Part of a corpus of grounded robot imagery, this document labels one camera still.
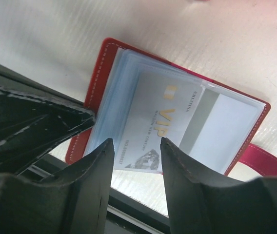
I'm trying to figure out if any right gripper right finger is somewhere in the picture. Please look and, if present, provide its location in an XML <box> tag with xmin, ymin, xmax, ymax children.
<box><xmin>160</xmin><ymin>138</ymin><xmax>277</xmax><ymax>234</ymax></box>

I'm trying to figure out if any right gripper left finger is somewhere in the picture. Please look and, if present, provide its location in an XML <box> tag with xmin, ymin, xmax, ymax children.
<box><xmin>0</xmin><ymin>138</ymin><xmax>115</xmax><ymax>234</ymax></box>

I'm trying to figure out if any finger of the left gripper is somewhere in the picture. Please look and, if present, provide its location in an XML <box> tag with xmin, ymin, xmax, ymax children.
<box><xmin>0</xmin><ymin>86</ymin><xmax>95</xmax><ymax>175</ymax></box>

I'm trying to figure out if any red leather card holder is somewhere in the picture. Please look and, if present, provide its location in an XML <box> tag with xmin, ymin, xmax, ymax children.
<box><xmin>65</xmin><ymin>38</ymin><xmax>277</xmax><ymax>176</ymax></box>

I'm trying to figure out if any white VIP credit card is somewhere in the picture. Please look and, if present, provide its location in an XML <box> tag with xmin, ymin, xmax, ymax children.
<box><xmin>115</xmin><ymin>69</ymin><xmax>204</xmax><ymax>174</ymax></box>

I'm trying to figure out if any aluminium front rail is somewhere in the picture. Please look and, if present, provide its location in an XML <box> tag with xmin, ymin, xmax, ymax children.
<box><xmin>21</xmin><ymin>154</ymin><xmax>170</xmax><ymax>234</ymax></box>

